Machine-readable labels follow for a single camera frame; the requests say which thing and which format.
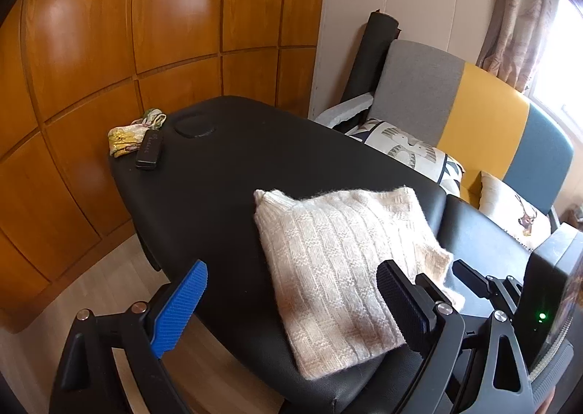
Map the white foam armrest wrap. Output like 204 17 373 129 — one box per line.
314 92 375 126

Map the bright window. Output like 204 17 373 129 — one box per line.
528 0 583 142

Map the geometric print pillow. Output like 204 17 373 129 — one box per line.
345 117 465 197

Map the patterned beige curtain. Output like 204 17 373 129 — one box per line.
476 0 561 94

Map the deer print pillow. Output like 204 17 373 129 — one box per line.
478 170 553 251

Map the grey yellow blue sofa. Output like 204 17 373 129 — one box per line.
369 38 574 233

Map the black rolled mat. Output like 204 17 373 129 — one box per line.
343 10 402 103

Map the black padded massage table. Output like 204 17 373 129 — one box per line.
108 95 559 414

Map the black oblong case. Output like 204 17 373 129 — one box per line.
136 129 165 169

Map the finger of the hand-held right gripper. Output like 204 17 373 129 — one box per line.
452 259 524 319

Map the cream knitted sweater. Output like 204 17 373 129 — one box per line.
253 185 466 381

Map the wooden panelled wardrobe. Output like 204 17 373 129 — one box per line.
0 0 329 333

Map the yellow floral cloth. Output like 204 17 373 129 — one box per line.
107 108 167 159

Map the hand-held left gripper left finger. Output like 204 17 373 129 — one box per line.
48 259 210 414

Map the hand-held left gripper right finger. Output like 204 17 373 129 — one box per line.
376 259 536 414

